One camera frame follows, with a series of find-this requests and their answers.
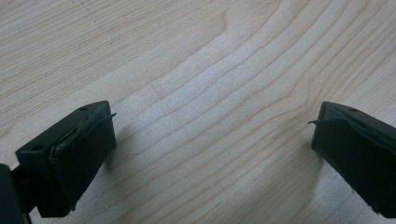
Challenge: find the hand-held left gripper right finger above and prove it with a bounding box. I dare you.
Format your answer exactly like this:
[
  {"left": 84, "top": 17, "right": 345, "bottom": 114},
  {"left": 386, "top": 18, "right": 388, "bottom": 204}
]
[{"left": 307, "top": 101, "right": 396, "bottom": 219}]

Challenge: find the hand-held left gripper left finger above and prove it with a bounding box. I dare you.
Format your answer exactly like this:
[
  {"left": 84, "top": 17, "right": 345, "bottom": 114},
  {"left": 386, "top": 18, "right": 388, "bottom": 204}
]
[{"left": 15, "top": 100, "right": 118, "bottom": 218}]

